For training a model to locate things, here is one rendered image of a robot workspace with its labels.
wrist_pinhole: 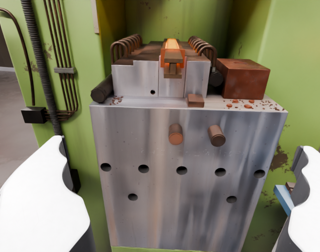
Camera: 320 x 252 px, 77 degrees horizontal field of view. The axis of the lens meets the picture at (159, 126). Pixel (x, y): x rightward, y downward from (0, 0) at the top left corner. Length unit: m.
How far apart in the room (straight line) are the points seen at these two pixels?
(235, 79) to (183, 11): 0.51
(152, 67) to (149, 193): 0.29
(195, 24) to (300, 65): 0.43
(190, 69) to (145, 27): 0.50
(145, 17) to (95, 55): 0.37
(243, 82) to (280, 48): 0.19
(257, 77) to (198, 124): 0.15
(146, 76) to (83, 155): 0.42
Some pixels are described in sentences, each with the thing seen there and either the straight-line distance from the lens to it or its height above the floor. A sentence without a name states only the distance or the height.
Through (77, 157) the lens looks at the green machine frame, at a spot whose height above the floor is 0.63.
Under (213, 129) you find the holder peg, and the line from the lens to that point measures 0.39.
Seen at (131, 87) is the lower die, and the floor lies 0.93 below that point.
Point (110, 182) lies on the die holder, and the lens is 0.51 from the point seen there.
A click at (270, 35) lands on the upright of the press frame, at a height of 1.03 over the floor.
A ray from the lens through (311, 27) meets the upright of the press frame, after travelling 0.65.
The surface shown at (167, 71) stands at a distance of 0.34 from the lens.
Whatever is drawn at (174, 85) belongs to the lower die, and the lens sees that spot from 0.43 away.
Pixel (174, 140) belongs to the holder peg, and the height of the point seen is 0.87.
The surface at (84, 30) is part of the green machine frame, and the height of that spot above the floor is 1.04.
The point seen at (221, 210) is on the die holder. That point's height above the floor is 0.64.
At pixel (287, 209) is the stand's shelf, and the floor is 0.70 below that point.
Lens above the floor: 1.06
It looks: 28 degrees down
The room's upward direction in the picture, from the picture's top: 1 degrees clockwise
